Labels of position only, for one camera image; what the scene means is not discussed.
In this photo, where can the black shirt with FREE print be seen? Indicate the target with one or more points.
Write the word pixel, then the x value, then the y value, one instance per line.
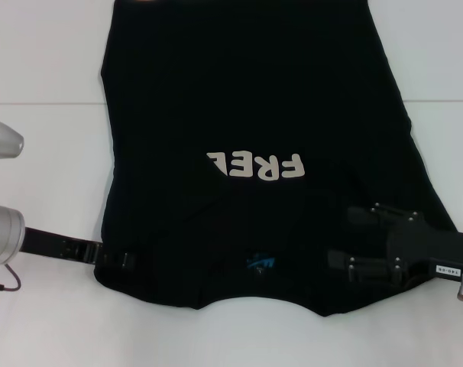
pixel 254 76

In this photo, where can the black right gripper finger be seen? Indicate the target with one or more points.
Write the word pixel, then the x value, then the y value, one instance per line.
pixel 369 269
pixel 373 216

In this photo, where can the white and silver left arm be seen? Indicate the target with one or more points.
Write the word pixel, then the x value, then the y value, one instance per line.
pixel 4 233

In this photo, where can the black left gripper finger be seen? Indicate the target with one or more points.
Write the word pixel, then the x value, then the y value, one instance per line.
pixel 118 260

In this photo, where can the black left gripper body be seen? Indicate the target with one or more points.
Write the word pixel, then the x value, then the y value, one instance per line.
pixel 56 246

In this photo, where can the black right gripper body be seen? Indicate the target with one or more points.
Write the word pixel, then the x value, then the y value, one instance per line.
pixel 426 248

